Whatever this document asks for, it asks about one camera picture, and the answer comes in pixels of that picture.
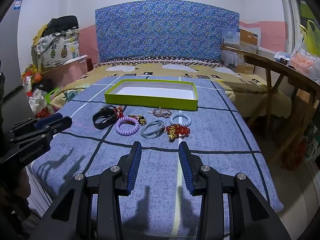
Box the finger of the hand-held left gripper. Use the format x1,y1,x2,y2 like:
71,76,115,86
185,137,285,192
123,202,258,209
10,116,73,147
9,113,63,137

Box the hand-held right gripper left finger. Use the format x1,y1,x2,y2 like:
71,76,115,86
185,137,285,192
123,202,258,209
30,141,142,240

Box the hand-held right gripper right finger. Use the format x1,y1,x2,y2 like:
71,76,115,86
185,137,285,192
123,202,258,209
178,141,292,240

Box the grey bangle bracelets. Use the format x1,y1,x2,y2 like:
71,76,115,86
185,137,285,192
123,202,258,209
141,120,165,139

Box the black wrist band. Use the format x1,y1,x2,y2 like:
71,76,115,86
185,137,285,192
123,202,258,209
92,110,118,130

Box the red bead bracelet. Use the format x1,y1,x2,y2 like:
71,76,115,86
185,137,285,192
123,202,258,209
166,124,191,140

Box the purple coil hair tie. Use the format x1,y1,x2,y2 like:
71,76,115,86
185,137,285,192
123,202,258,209
115,117,140,136

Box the light blue coil hair tie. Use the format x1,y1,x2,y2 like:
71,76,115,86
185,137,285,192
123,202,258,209
169,112,192,127

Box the red knotted cord charm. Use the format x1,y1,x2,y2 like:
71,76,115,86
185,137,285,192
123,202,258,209
101,104,125,118

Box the pink bead bracelet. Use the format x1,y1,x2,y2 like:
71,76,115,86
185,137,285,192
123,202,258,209
149,107,173,118

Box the green shallow box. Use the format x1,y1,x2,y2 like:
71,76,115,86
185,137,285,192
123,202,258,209
104,79,199,111

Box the white plastic bag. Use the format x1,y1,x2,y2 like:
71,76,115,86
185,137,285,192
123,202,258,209
29,89,50,113

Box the green plastic bag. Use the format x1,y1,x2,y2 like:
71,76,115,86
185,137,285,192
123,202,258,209
46,87,60,105

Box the blue checked blanket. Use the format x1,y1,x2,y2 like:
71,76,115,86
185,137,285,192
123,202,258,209
31,76,284,240

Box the orange snack bags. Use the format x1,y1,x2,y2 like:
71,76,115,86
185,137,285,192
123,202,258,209
22,65,42,98

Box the pink storage box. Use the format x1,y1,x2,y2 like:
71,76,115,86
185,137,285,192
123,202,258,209
41,55,88,90

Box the pineapple print bag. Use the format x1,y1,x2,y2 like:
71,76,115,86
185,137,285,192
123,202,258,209
31,29,80,70

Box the grey refrigerator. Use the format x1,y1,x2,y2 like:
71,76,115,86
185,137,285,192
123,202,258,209
0,0,33,128

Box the yellow printed bedsheet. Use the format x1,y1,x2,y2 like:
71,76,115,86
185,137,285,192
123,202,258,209
51,60,293,117

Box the black bag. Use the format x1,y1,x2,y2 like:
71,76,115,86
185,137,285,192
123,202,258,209
46,15,79,34

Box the blue floral headboard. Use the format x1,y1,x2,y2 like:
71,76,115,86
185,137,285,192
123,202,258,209
94,1,240,64

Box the wooden table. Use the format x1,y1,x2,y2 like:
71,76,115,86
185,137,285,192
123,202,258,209
220,45,320,165

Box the printed cardboard box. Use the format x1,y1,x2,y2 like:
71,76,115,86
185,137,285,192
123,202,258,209
221,27,262,74

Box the blue white packet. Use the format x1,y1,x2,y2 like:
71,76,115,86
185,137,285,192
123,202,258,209
274,51,292,62

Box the white bag with orange print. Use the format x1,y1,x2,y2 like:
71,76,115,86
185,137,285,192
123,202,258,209
291,42,320,82

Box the yellow-green tote bag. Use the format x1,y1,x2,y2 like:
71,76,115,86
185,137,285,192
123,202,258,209
299,20,320,55

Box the white window frame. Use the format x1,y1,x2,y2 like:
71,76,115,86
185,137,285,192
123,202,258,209
281,0,304,53

